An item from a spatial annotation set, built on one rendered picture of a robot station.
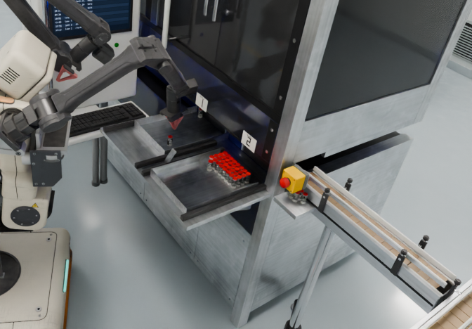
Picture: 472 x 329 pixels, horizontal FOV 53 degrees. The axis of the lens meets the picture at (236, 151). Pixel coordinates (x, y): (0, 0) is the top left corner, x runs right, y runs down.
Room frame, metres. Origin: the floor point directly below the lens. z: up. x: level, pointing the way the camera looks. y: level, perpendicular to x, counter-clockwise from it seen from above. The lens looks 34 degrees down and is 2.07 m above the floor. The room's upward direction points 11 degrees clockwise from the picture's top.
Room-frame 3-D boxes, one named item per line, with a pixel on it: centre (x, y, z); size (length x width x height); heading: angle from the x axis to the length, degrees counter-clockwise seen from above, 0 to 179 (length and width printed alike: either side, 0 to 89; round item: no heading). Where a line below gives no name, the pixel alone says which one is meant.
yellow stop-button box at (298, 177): (1.48, -0.24, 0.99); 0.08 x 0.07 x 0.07; 134
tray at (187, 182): (1.50, 0.10, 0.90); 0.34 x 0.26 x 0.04; 134
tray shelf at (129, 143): (1.65, 0.19, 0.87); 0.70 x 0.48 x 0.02; 44
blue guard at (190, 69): (2.24, 0.54, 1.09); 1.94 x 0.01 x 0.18; 44
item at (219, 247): (2.59, 0.19, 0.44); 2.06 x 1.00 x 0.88; 44
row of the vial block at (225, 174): (1.56, 0.04, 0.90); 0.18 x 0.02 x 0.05; 44
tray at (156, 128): (1.82, 0.26, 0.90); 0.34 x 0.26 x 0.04; 134
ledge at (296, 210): (1.50, -0.28, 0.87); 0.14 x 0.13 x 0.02; 134
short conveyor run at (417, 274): (1.37, -0.54, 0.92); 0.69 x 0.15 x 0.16; 44
